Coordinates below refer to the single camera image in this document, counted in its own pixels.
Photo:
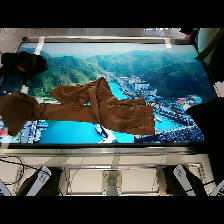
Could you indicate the brown pants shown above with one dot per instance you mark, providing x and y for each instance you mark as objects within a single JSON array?
[{"x": 113, "y": 115}]

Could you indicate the black garment with orange spot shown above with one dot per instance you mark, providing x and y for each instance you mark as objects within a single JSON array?
[{"x": 23, "y": 65}]

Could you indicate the silver frame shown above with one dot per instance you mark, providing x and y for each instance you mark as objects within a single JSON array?
[{"x": 112, "y": 182}]

